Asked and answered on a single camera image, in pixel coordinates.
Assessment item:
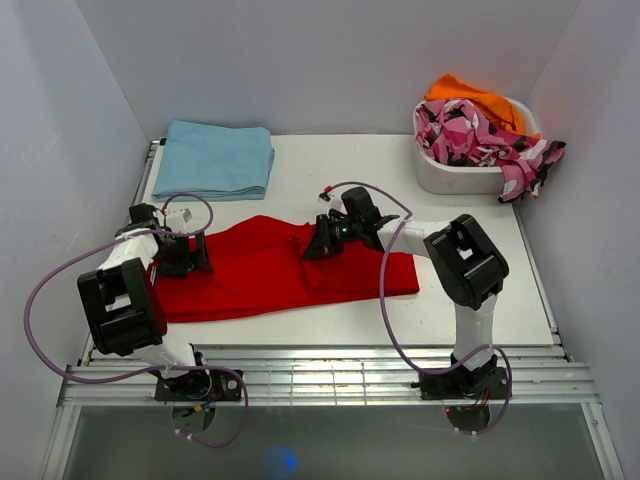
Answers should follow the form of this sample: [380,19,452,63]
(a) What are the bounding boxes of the purple cable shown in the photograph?
[323,180,514,437]
[23,192,251,448]

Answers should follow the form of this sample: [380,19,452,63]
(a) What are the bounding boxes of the white plastic basket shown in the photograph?
[411,95,543,195]

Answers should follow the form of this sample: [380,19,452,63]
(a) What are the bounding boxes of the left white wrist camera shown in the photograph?
[164,208,192,233]

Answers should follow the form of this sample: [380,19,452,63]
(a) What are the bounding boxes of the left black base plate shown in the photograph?
[154,369,242,403]

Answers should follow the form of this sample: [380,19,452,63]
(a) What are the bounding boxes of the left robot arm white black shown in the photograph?
[77,203,214,400]

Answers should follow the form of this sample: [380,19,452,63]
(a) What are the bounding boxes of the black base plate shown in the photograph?
[154,369,242,403]
[410,366,510,400]

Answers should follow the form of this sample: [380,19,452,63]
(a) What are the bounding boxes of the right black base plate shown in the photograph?
[410,366,510,400]

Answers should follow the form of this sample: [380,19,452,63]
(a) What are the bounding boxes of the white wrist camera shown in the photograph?
[164,208,192,233]
[318,186,343,212]

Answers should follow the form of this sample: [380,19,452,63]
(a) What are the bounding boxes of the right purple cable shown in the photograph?
[323,180,514,437]

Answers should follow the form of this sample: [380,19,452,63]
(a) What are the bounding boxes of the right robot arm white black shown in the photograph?
[302,181,512,400]

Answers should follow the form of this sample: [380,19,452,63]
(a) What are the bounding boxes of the red trousers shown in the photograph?
[154,215,420,323]

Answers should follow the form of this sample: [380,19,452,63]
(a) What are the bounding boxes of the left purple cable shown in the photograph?
[23,192,251,448]

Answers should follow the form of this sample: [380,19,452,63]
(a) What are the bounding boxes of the pink camouflage trousers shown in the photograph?
[413,97,567,203]

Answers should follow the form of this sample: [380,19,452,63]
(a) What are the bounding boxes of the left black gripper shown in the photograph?
[152,230,213,279]

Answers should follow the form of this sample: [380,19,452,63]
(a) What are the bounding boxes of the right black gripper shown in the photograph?
[302,214,361,261]

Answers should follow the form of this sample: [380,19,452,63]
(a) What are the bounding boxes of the folded light blue trousers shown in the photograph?
[152,121,275,202]

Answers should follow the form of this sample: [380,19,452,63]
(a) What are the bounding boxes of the orange garment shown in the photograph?
[424,73,540,138]

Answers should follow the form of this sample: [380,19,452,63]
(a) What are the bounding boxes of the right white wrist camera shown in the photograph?
[318,186,343,212]

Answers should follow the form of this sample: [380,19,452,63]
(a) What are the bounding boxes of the aluminium rail frame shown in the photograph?
[43,135,623,479]

